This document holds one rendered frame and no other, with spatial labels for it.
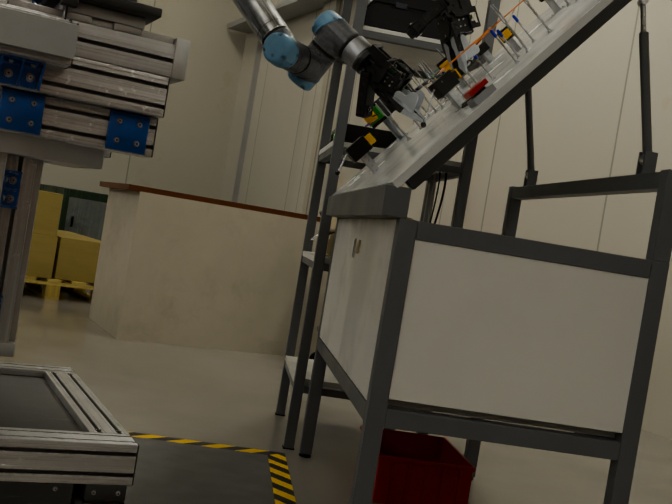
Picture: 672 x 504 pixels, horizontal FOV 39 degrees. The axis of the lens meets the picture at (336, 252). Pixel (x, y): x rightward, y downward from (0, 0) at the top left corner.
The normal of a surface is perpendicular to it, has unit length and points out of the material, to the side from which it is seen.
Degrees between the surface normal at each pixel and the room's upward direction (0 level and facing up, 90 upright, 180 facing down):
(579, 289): 90
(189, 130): 90
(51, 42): 90
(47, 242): 90
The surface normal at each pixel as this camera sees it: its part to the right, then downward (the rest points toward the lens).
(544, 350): 0.11, 0.04
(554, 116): -0.89, -0.14
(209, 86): 0.43, 0.09
